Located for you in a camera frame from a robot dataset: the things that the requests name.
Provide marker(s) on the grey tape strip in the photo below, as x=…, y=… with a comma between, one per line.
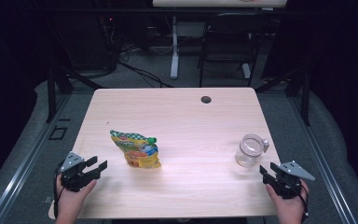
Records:
x=48, y=199

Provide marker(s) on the person's right hand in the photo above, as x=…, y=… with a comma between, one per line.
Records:
x=290, y=207

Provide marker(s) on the black metal stand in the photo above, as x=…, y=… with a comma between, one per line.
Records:
x=51, y=93
x=306, y=99

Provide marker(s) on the white background desk top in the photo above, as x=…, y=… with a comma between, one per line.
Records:
x=199, y=3

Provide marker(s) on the aluminium floor rail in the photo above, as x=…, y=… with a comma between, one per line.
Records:
x=320, y=158
x=28, y=158

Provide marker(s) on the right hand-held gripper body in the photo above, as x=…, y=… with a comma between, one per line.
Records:
x=289, y=186

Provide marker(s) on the yellow spout pouch green cap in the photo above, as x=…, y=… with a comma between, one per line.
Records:
x=138, y=151

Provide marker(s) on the white desk foot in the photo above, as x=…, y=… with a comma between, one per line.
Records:
x=246, y=71

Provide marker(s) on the person's left hand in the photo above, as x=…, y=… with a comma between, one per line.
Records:
x=70, y=202

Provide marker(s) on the white desk leg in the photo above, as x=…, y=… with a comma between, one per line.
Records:
x=174, y=62

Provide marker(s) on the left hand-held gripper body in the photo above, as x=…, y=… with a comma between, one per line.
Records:
x=74, y=179

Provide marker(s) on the clear glass jar hinged lid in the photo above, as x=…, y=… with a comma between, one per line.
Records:
x=249, y=152

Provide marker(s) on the black folding chair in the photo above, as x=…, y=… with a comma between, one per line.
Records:
x=230, y=34

